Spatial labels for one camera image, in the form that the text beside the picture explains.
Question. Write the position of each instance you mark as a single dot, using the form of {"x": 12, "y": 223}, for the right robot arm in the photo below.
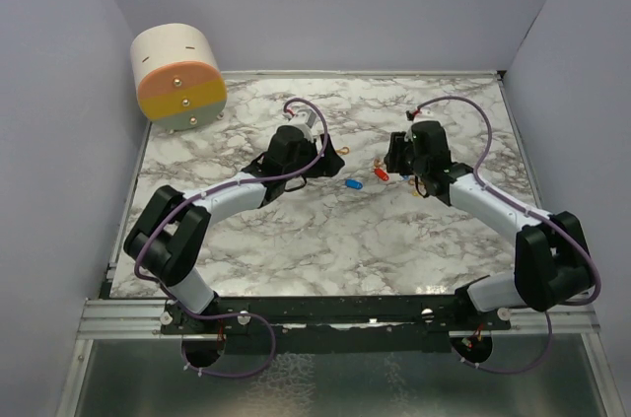
{"x": 551, "y": 256}

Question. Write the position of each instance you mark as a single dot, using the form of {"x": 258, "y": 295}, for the pastel three-drawer cylinder box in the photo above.
{"x": 177, "y": 80}

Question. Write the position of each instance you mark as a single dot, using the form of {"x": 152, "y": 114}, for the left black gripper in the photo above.
{"x": 327, "y": 166}

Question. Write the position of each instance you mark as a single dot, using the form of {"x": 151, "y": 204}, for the aluminium extrusion frame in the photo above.
{"x": 121, "y": 320}

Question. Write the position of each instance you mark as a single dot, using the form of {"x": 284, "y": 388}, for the black mounting rail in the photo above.
{"x": 332, "y": 324}

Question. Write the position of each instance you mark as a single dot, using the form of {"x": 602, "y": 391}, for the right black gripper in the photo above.
{"x": 399, "y": 142}

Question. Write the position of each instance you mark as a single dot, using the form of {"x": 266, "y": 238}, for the blue solid key tag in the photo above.
{"x": 354, "y": 184}

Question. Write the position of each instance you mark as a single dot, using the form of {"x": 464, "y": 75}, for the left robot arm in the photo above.
{"x": 168, "y": 235}

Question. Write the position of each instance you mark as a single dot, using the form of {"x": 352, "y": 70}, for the red key tag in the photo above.
{"x": 382, "y": 175}

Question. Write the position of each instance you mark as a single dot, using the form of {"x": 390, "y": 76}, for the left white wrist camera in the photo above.
{"x": 304, "y": 120}

